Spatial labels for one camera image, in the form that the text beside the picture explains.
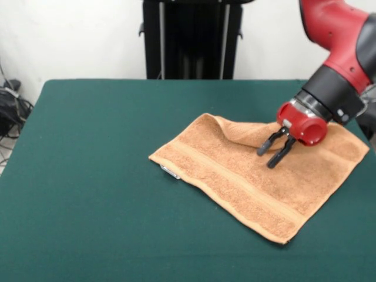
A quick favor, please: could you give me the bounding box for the tan terry towel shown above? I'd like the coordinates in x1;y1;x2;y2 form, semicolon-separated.
148;113;370;245

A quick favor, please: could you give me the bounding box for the black cable bundle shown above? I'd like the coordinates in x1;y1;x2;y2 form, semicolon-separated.
0;88;33;142
357;85;376;139

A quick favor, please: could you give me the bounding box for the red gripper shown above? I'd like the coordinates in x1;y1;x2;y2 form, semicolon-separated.
257;101;328;169

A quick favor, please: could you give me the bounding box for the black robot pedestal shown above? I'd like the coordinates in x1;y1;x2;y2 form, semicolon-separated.
138;0;244;80

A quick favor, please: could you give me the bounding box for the dark green table cloth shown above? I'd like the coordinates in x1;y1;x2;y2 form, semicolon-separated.
0;78;376;282

